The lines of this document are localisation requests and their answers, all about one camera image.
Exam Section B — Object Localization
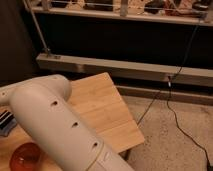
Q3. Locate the red bowl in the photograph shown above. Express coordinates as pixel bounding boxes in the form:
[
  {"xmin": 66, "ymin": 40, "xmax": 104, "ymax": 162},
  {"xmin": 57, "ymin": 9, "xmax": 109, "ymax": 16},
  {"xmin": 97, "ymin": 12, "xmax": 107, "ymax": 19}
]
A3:
[{"xmin": 9, "ymin": 142, "xmax": 42, "ymax": 171}]

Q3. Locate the white window ledge shelf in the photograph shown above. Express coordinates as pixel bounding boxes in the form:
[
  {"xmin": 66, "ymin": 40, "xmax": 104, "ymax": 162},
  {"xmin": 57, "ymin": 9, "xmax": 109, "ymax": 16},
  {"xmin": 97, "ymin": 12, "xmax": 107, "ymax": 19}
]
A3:
[{"xmin": 23, "ymin": 0, "xmax": 213, "ymax": 27}]

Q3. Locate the metal diagonal rod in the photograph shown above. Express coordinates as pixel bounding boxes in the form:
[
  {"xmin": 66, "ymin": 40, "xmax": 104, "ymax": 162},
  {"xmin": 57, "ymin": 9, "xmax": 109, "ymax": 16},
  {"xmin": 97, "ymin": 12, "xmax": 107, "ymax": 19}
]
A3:
[{"xmin": 25, "ymin": 0, "xmax": 51, "ymax": 56}]

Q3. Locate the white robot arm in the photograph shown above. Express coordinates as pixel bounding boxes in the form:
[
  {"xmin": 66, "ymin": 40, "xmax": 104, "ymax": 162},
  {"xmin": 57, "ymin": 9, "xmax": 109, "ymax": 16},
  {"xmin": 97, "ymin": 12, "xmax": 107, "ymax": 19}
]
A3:
[{"xmin": 0, "ymin": 75, "xmax": 134, "ymax": 171}]

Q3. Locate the black power cable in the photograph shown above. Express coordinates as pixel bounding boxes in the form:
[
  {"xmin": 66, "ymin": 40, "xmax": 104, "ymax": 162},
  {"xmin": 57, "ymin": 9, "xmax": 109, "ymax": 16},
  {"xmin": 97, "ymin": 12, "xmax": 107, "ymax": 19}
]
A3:
[{"xmin": 136, "ymin": 19, "xmax": 213, "ymax": 168}]

